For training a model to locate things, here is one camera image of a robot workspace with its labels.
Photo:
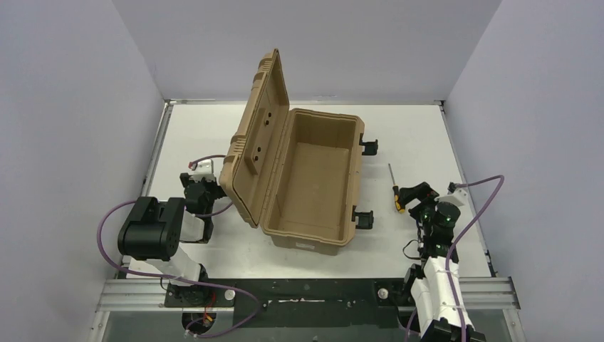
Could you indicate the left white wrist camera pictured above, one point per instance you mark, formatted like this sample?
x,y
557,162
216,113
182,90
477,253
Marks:
x,y
202,171

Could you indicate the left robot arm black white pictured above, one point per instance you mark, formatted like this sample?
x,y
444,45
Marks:
x,y
154,230

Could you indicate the aluminium front frame rail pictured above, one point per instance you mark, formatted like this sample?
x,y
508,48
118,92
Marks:
x,y
141,295

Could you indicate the tan hinged bin lid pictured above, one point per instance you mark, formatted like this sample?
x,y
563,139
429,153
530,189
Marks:
x,y
249,163

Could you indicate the yellow black handled screwdriver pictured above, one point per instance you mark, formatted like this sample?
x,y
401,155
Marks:
x,y
396,191

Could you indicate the black lower bin latch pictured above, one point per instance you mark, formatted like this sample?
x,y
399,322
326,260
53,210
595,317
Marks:
x,y
363,220

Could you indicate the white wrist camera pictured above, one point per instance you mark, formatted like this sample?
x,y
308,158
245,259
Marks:
x,y
202,171
456,195

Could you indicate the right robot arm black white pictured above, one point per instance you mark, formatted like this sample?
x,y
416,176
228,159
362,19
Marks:
x,y
433,283

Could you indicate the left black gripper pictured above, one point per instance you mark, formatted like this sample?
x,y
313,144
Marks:
x,y
207,189

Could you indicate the black upper bin latch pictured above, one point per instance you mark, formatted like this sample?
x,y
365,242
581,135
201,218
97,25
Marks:
x,y
368,148

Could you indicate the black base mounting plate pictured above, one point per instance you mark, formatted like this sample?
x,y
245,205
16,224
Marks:
x,y
301,303

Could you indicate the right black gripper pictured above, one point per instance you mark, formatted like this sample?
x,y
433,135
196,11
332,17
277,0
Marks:
x,y
422,200

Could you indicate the tan plastic storage bin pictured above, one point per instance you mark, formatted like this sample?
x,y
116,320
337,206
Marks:
x,y
315,185

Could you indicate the black bin latch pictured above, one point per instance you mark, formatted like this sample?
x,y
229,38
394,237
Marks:
x,y
368,148
363,220

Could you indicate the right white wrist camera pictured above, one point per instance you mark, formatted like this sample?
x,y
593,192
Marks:
x,y
456,195

